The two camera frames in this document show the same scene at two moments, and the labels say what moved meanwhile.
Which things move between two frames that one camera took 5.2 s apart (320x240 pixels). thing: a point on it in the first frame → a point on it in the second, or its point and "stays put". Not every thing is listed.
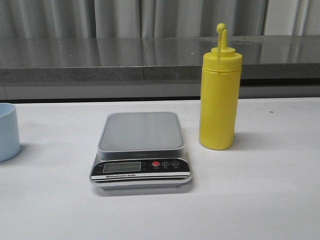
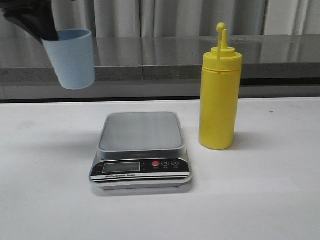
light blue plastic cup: (9, 142) → (73, 56)
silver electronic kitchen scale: (138, 150) stays put
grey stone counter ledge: (146, 68) stays put
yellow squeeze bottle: (220, 95) stays put
